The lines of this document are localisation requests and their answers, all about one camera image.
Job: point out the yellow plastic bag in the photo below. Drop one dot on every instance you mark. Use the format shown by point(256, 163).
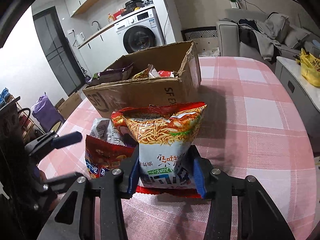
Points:
point(309, 67)

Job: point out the wall power strip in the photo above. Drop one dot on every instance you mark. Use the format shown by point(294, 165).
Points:
point(235, 4)

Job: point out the cardboard box on floor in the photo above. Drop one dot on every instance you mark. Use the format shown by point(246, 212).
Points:
point(68, 106)

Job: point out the white washing machine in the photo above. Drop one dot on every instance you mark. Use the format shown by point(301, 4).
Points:
point(140, 31)

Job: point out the white electric kettle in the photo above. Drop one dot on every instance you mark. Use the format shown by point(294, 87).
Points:
point(79, 39)

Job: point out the SF cardboard box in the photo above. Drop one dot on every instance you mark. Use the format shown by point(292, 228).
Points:
point(180, 57)

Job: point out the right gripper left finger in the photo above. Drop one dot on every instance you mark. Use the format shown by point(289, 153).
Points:
point(73, 217)

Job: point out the yellow bottle on counter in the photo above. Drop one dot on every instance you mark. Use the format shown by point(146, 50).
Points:
point(110, 18)

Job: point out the dark purple snack bag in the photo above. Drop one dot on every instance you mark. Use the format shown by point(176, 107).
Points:
point(111, 75)

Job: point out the noodle snack bag in box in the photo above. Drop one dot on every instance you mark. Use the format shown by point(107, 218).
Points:
point(151, 72)

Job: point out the white kitchen cabinet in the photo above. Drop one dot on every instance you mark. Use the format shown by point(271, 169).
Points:
point(100, 52)

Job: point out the grey clothes on sofa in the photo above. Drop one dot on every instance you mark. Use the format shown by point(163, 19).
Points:
point(250, 35)

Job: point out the black glass door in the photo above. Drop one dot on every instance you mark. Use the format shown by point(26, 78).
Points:
point(57, 51)

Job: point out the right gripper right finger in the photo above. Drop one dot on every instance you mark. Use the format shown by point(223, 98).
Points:
point(258, 215)

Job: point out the grey sofa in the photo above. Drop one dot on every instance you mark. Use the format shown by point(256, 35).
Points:
point(229, 44)

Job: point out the grey pillow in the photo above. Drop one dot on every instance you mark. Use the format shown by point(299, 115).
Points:
point(276, 26)

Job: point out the noodle snack bag white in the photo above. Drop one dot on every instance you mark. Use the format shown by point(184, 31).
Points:
point(164, 135)

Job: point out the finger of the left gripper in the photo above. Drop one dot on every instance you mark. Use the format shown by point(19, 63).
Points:
point(61, 184)
point(46, 143)

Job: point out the silver purple snack bag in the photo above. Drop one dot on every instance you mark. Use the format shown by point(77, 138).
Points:
point(103, 129)

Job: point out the red box on counter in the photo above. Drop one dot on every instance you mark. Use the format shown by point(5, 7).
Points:
point(118, 14)

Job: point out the pink plaid tablecloth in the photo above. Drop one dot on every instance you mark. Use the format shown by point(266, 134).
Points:
point(250, 127)

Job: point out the red blue chip bag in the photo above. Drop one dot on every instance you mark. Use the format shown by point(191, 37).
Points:
point(101, 156)

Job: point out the white coffee table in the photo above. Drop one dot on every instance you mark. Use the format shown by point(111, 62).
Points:
point(304, 95)

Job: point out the purple bag on floor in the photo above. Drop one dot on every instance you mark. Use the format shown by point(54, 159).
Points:
point(45, 113)

